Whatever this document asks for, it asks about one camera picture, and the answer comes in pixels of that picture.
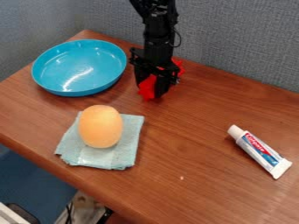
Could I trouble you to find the red plastic block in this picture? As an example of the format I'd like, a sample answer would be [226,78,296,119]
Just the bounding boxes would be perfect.
[137,59,186,101]

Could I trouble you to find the orange egg-shaped sponge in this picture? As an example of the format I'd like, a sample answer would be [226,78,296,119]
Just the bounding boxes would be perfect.
[79,105,123,148]

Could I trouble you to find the white toothpaste tube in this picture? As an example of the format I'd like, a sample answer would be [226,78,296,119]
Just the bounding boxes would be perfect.
[229,125,293,179]

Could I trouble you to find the blue plate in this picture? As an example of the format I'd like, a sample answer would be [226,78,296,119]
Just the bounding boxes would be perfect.
[33,39,127,97]

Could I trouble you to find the light blue cloth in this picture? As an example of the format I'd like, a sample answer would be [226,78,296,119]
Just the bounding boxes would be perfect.
[55,113,146,170]

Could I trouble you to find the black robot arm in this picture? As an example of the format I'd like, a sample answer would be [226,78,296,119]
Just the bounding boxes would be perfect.
[130,0,182,100]

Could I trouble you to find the black cable under table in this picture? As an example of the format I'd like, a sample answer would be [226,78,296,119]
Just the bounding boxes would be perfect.
[65,202,75,224]

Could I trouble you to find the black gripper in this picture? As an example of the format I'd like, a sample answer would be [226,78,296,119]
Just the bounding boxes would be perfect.
[130,26,177,98]

